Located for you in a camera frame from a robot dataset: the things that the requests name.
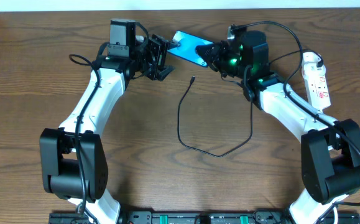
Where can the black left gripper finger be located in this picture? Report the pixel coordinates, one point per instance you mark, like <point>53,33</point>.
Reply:
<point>172,45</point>
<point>162,74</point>

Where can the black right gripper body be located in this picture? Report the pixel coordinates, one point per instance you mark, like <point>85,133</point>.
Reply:
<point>222,54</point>

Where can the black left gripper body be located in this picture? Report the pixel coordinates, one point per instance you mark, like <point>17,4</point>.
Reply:
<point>156,56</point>

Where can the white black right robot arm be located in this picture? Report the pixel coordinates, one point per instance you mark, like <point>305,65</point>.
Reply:
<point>330,149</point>

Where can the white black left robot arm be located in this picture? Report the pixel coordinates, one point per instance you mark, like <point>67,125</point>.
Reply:
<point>74,165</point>

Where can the white charger plug adapter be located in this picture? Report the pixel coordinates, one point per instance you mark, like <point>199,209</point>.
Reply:
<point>311,70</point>

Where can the white power strip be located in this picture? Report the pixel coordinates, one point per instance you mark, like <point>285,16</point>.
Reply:
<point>316,88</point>

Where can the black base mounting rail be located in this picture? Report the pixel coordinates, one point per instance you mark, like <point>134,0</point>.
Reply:
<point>145,217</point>

